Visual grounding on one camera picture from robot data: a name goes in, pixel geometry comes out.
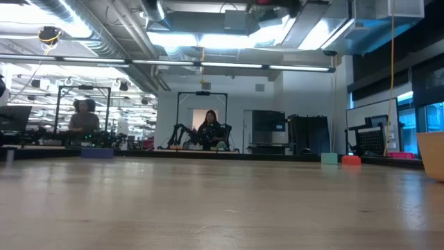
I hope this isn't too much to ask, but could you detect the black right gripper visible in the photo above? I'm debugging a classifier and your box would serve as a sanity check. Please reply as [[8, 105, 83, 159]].
[[246, 0, 303, 18]]

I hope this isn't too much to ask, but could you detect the teal cube block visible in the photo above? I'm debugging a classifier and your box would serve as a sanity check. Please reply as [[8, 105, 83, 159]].
[[321, 152, 339, 165]]

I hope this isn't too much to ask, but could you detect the orange studded brick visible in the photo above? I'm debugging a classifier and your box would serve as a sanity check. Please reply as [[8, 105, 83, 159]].
[[341, 155, 362, 166]]

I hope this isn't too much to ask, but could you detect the purple rectangular block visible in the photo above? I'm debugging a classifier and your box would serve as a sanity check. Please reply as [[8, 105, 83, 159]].
[[80, 148, 114, 160]]

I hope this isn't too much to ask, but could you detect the long LED light bar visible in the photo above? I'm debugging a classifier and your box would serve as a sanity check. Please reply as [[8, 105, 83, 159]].
[[0, 53, 336, 74]]

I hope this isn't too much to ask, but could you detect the black cabinet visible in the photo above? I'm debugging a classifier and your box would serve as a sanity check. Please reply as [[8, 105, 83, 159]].
[[287, 113, 331, 156]]

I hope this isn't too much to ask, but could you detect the whiteboard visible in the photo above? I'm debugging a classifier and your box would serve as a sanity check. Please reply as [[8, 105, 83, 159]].
[[345, 97, 400, 156]]

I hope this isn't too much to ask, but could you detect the black pegboard cart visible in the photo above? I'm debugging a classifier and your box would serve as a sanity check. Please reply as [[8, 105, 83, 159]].
[[344, 114, 389, 156]]

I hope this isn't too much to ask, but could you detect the pink flat bin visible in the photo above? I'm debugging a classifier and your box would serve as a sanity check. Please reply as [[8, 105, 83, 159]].
[[387, 151, 416, 160]]

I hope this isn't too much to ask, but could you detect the yellow plastic bin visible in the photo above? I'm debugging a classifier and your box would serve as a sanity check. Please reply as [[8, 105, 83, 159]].
[[416, 131, 444, 183]]

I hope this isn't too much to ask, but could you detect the person at side station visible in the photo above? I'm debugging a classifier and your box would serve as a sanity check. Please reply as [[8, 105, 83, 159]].
[[67, 98, 101, 135]]

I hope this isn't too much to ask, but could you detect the dark computer monitor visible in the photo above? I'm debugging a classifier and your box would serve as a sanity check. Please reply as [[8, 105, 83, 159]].
[[0, 105, 33, 133]]

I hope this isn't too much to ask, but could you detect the rectangular silver ventilation duct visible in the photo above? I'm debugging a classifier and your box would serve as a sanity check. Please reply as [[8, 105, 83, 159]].
[[145, 0, 426, 56]]

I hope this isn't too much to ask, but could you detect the short yellow hanging cord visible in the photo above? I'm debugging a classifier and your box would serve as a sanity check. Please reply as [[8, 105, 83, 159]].
[[199, 47, 206, 85]]

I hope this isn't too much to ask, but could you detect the black gantry frame by wall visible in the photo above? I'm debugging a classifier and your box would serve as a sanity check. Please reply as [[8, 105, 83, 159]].
[[176, 90, 229, 151]]

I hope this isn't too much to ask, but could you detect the person seated facing camera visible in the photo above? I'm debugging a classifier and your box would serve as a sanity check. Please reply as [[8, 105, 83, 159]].
[[196, 109, 225, 151]]

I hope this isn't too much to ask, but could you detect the round silver ventilation duct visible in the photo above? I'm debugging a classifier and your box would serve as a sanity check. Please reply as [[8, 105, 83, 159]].
[[27, 0, 173, 94]]

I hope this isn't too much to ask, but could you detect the black ceiling cable reel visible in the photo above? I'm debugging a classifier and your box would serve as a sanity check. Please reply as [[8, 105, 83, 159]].
[[37, 26, 63, 46]]

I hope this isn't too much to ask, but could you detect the black gantry frame in hall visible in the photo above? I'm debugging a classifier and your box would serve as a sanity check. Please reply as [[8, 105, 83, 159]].
[[54, 85, 112, 140]]

